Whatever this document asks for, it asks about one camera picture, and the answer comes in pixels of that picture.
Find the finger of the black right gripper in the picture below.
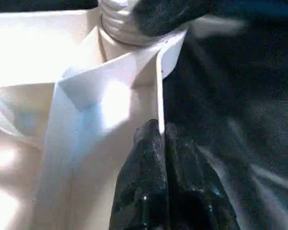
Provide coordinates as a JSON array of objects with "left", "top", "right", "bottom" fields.
[{"left": 132, "top": 0, "right": 207, "bottom": 38}]

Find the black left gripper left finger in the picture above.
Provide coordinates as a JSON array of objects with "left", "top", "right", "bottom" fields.
[{"left": 110, "top": 119, "right": 170, "bottom": 230}]

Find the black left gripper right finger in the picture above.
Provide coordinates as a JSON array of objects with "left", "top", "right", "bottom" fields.
[{"left": 164, "top": 123, "right": 242, "bottom": 230}]

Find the white plastic table leg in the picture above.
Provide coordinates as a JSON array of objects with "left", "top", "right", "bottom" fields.
[{"left": 99, "top": 0, "right": 159, "bottom": 46}]

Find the white plastic table top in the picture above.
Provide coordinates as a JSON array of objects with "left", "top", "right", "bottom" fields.
[{"left": 0, "top": 9, "right": 189, "bottom": 230}]

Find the black mat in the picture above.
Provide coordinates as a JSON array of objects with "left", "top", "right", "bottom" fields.
[{"left": 0, "top": 0, "right": 288, "bottom": 230}]

